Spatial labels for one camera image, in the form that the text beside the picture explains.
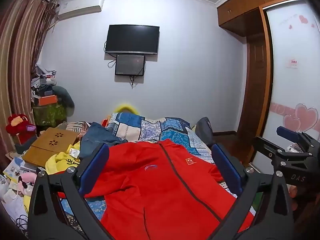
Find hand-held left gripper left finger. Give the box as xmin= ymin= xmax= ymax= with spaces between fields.
xmin=27 ymin=143 xmax=112 ymax=240

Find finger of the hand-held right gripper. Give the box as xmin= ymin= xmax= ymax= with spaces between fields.
xmin=252 ymin=136 xmax=287 ymax=160
xmin=276 ymin=126 xmax=313 ymax=144

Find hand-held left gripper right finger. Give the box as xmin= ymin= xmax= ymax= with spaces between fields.
xmin=211 ymin=144 xmax=295 ymax=240

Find red zip jacket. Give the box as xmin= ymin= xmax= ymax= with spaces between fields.
xmin=57 ymin=140 xmax=255 ymax=240

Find blue denim jeans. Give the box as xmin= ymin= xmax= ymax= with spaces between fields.
xmin=80 ymin=122 xmax=129 ymax=159

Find yellow printed garment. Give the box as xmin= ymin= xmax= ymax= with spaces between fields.
xmin=45 ymin=141 xmax=82 ymax=175

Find white heart-print sliding door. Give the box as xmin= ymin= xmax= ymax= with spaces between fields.
xmin=252 ymin=0 xmax=320 ymax=168

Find grey cloth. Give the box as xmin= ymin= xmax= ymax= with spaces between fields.
xmin=195 ymin=117 xmax=214 ymax=146

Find striped beige cloth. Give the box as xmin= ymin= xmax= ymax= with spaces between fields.
xmin=57 ymin=121 xmax=91 ymax=138

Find wooden folding lap table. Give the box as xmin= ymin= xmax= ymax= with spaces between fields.
xmin=22 ymin=127 xmax=80 ymax=168

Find blue patchwork quilt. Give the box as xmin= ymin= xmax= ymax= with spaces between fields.
xmin=104 ymin=112 xmax=217 ymax=164

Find yellow object behind quilt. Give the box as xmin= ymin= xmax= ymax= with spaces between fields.
xmin=115 ymin=103 xmax=139 ymax=114

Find dark green-grey cloth bundle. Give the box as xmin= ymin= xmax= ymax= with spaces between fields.
xmin=54 ymin=85 xmax=75 ymax=117

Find pink soft toy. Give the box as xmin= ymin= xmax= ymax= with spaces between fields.
xmin=16 ymin=172 xmax=37 ymax=196

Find scattered papers and booklets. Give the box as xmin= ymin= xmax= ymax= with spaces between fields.
xmin=2 ymin=156 xmax=38 ymax=180

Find orange box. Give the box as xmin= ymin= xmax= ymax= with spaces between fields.
xmin=37 ymin=95 xmax=58 ymax=106

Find red plush toy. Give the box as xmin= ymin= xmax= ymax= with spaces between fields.
xmin=6 ymin=114 xmax=37 ymax=137

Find pile of assorted clutter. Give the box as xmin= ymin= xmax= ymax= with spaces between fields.
xmin=30 ymin=65 xmax=57 ymax=98

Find brown striped curtain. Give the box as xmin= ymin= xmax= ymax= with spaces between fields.
xmin=0 ymin=0 xmax=59 ymax=153

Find wooden overhead wardrobe cabinet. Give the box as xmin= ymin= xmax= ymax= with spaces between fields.
xmin=217 ymin=0 xmax=303 ymax=38

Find black floor cable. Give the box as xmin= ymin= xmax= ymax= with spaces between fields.
xmin=15 ymin=214 xmax=28 ymax=231

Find small black wall monitor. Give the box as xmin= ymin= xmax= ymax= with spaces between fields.
xmin=115 ymin=54 xmax=146 ymax=76

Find black wall television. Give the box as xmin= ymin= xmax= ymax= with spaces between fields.
xmin=104 ymin=24 xmax=160 ymax=55

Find white wall air conditioner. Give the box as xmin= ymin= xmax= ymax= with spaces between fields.
xmin=55 ymin=0 xmax=104 ymax=20

